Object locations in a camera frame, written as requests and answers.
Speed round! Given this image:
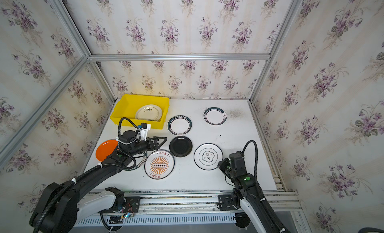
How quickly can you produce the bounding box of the white plate black quatrefoil outline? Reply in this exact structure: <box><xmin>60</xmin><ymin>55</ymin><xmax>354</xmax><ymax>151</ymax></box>
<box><xmin>194</xmin><ymin>143</ymin><xmax>224</xmax><ymax>170</ymax></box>

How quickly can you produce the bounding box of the cream plate black floral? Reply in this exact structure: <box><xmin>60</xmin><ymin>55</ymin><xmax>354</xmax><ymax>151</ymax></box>
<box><xmin>136</xmin><ymin>104</ymin><xmax>163</xmax><ymax>121</ymax></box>

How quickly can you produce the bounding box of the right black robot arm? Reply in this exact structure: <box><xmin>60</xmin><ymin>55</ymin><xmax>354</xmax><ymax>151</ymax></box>
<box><xmin>218</xmin><ymin>151</ymin><xmax>289</xmax><ymax>233</ymax></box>

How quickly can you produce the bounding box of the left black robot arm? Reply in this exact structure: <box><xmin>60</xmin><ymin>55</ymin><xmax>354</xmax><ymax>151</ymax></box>
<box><xmin>30</xmin><ymin>129</ymin><xmax>167</xmax><ymax>233</ymax></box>

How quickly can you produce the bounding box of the yellow plastic bin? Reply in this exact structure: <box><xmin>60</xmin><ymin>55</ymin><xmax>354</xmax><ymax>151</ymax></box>
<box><xmin>110</xmin><ymin>94</ymin><xmax>170</xmax><ymax>129</ymax></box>

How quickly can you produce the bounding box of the large green rimmed plate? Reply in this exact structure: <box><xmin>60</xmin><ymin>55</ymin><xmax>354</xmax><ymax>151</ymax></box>
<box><xmin>127</xmin><ymin>151</ymin><xmax>148</xmax><ymax>171</ymax></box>

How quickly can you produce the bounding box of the orange sunburst pattern plate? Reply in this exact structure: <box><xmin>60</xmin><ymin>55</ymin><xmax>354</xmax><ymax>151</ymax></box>
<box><xmin>145</xmin><ymin>149</ymin><xmax>175</xmax><ymax>180</ymax></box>

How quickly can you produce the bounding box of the green red ringed plate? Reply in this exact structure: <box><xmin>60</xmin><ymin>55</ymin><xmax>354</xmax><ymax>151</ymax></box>
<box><xmin>167</xmin><ymin>115</ymin><xmax>192</xmax><ymax>136</ymax></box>

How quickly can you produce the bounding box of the small green ringed plate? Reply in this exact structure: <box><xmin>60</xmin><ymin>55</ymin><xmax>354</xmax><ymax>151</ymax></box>
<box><xmin>203</xmin><ymin>107</ymin><xmax>227</xmax><ymax>126</ymax></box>

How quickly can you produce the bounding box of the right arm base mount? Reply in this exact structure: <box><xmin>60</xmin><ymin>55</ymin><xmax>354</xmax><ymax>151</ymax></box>
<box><xmin>217</xmin><ymin>190</ymin><xmax>243</xmax><ymax>211</ymax></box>

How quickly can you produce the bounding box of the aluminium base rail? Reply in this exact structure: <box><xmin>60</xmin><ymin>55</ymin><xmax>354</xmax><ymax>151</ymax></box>
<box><xmin>74</xmin><ymin>189</ymin><xmax>302</xmax><ymax>217</ymax></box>

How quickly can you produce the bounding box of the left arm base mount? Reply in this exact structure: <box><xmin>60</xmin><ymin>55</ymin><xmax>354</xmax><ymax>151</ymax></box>
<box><xmin>104</xmin><ymin>187</ymin><xmax>141</xmax><ymax>214</ymax></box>

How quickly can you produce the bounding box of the aluminium frame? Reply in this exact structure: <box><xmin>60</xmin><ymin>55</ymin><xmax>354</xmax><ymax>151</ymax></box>
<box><xmin>1</xmin><ymin>0</ymin><xmax>302</xmax><ymax>167</ymax></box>

